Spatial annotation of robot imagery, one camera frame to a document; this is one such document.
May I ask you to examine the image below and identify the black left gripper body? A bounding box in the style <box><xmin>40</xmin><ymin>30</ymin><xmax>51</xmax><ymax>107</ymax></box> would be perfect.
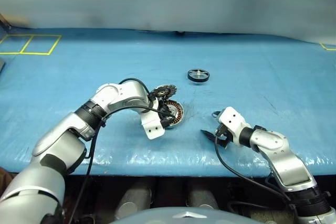
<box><xmin>156</xmin><ymin>100</ymin><xmax>174</xmax><ymax>128</ymax></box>

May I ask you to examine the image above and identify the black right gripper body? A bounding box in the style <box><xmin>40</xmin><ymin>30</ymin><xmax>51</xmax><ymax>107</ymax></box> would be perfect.
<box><xmin>214</xmin><ymin>125</ymin><xmax>234</xmax><ymax>148</ymax></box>

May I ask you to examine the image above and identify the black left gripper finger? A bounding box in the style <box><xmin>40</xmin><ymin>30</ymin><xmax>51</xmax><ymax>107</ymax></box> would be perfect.
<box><xmin>160</xmin><ymin>116</ymin><xmax>176</xmax><ymax>130</ymax></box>
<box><xmin>157</xmin><ymin>97</ymin><xmax>172</xmax><ymax>111</ymax></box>

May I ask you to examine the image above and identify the silver round motor housing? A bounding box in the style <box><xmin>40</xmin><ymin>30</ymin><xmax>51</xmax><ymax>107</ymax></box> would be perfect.
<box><xmin>164</xmin><ymin>100</ymin><xmax>186</xmax><ymax>130</ymax></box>

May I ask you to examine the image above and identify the black spoked rotor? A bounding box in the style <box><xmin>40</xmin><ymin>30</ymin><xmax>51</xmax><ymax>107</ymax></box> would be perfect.
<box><xmin>187</xmin><ymin>68</ymin><xmax>211</xmax><ymax>82</ymax></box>

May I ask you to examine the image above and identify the blue plastic table cover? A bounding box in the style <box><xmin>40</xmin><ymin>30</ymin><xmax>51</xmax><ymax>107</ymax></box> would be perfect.
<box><xmin>0</xmin><ymin>27</ymin><xmax>336</xmax><ymax>177</ymax></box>

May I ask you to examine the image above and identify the grey rounded cylinder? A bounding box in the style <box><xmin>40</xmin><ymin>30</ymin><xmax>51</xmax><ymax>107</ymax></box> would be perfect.
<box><xmin>117</xmin><ymin>179</ymin><xmax>155</xmax><ymax>219</ymax></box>
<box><xmin>187</xmin><ymin>179</ymin><xmax>220</xmax><ymax>210</ymax></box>

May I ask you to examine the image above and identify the grey robot torso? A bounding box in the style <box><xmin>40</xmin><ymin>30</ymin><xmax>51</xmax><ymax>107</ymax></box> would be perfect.
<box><xmin>110</xmin><ymin>206</ymin><xmax>253</xmax><ymax>224</ymax></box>

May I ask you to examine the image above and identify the yellow tape double square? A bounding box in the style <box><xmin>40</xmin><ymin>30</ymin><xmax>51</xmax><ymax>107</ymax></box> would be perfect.
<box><xmin>0</xmin><ymin>34</ymin><xmax>62</xmax><ymax>56</ymax></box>

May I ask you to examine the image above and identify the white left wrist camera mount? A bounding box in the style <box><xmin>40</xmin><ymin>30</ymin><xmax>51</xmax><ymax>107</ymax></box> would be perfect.
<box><xmin>141</xmin><ymin>97</ymin><xmax>166</xmax><ymax>140</ymax></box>

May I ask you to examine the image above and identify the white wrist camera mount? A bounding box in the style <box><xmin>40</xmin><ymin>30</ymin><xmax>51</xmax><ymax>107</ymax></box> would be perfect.
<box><xmin>216</xmin><ymin>106</ymin><xmax>251</xmax><ymax>146</ymax></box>
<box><xmin>141</xmin><ymin>97</ymin><xmax>166</xmax><ymax>140</ymax></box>

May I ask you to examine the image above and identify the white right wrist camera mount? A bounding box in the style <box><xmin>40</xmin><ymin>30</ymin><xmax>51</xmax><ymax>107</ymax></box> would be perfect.
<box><xmin>216</xmin><ymin>106</ymin><xmax>251</xmax><ymax>146</ymax></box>

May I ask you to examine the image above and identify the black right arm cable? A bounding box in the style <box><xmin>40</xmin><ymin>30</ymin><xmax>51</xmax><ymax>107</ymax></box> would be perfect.
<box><xmin>214</xmin><ymin>129</ymin><xmax>302</xmax><ymax>224</ymax></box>

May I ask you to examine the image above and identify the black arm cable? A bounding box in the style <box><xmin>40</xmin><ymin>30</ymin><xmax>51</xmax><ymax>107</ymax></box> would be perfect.
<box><xmin>214</xmin><ymin>129</ymin><xmax>302</xmax><ymax>224</ymax></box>
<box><xmin>69</xmin><ymin>78</ymin><xmax>169</xmax><ymax>224</ymax></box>

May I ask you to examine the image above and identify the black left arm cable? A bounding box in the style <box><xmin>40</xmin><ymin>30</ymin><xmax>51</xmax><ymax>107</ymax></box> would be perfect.
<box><xmin>69</xmin><ymin>78</ymin><xmax>169</xmax><ymax>224</ymax></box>

